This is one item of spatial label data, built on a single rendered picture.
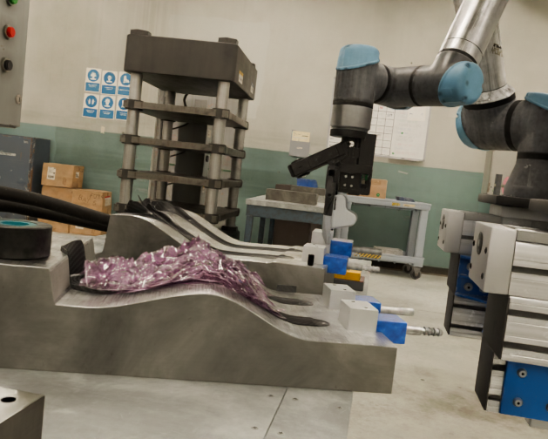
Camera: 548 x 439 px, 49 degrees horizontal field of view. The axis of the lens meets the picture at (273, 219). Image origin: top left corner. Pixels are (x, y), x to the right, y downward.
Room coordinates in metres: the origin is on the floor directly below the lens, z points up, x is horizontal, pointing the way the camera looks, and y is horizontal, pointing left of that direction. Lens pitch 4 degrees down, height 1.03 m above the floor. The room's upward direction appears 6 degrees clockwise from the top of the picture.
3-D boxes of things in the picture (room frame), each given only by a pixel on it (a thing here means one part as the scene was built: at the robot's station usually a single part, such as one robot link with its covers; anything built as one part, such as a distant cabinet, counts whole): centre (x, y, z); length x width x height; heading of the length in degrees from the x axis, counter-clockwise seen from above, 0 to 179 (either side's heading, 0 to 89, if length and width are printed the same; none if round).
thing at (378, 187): (7.04, -1.03, 0.94); 0.41 x 0.33 x 0.29; 92
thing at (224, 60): (5.76, 0.83, 1.03); 1.54 x 0.94 x 2.06; 174
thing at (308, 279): (1.13, 0.13, 0.87); 0.50 x 0.26 x 0.14; 80
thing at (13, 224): (0.68, 0.29, 0.93); 0.08 x 0.08 x 0.04
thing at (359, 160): (1.14, -0.13, 1.06); 0.09 x 0.08 x 0.12; 80
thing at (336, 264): (1.03, -0.12, 0.89); 0.13 x 0.05 x 0.05; 80
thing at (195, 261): (0.77, 0.11, 0.90); 0.26 x 0.18 x 0.08; 97
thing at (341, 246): (1.14, -0.14, 0.91); 0.13 x 0.05 x 0.05; 80
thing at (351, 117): (1.14, -0.12, 1.15); 0.08 x 0.08 x 0.05
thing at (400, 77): (1.19, -0.21, 1.22); 0.11 x 0.11 x 0.08; 40
